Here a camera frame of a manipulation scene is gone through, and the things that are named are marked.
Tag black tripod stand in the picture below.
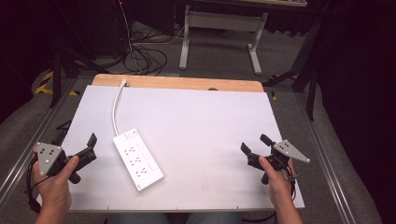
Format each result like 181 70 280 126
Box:
49 0 110 109

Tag white metal desk frame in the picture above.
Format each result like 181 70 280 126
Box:
178 4 269 77

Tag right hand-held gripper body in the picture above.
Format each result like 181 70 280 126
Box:
247 138 311 186

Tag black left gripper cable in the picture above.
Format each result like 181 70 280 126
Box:
25 154 43 215

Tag person's left hand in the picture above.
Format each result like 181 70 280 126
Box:
31 146 80 216

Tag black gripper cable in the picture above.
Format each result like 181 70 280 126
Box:
242 161 299 224
25 154 43 215

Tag white floor cable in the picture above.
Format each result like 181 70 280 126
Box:
119 0 188 50

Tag person's right hand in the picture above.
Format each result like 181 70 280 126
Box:
258 155 297 209

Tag white power strip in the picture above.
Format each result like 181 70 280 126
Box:
112 128 165 192

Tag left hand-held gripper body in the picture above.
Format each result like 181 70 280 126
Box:
35 141 98 185

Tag black floor cables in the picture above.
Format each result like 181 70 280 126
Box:
122 29 169 77

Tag wooden desk top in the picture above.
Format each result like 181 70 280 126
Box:
239 0 308 7

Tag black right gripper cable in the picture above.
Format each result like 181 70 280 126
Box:
242 161 299 224

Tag white power strip cable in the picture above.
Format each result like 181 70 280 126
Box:
111 83 127 137

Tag aluminium rail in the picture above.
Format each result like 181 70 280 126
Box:
293 91 359 224
0 77 78 203

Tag white board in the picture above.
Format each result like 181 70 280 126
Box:
36 84 306 213

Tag black metal stand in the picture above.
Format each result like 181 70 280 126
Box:
262 17 323 121

